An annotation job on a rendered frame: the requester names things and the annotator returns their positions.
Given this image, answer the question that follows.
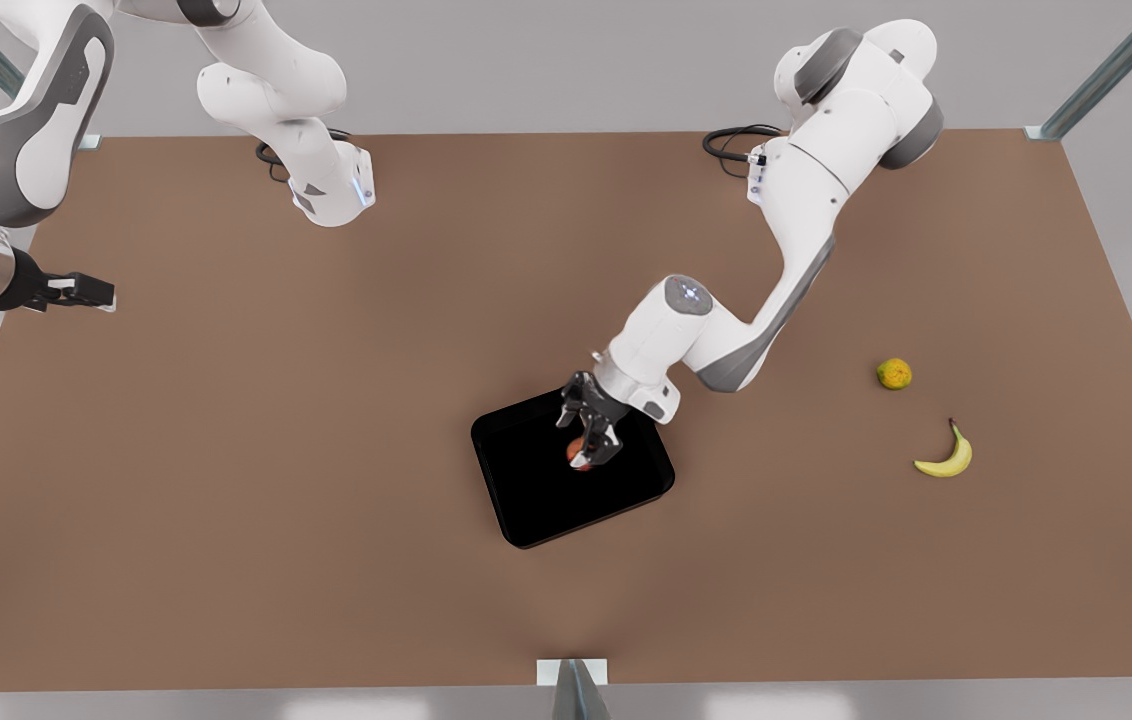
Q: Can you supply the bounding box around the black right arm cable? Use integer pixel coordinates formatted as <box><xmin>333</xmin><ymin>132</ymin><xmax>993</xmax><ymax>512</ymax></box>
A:
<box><xmin>255</xmin><ymin>127</ymin><xmax>354</xmax><ymax>187</ymax></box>

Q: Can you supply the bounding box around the black storage box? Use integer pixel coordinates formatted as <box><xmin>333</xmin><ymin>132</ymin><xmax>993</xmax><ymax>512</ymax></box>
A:
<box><xmin>470</xmin><ymin>384</ymin><xmax>677</xmax><ymax>550</ymax></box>

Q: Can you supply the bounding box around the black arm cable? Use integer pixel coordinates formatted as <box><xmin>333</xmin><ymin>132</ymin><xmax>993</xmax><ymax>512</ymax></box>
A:
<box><xmin>255</xmin><ymin>127</ymin><xmax>354</xmax><ymax>187</ymax></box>
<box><xmin>702</xmin><ymin>123</ymin><xmax>788</xmax><ymax>180</ymax></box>

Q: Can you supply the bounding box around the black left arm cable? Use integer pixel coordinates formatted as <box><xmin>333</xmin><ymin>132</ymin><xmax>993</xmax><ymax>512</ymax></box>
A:
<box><xmin>702</xmin><ymin>123</ymin><xmax>788</xmax><ymax>180</ymax></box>

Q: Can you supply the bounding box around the yellow banana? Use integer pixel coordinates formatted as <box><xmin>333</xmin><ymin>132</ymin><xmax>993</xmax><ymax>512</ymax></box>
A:
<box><xmin>913</xmin><ymin>417</ymin><xmax>975</xmax><ymax>479</ymax></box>

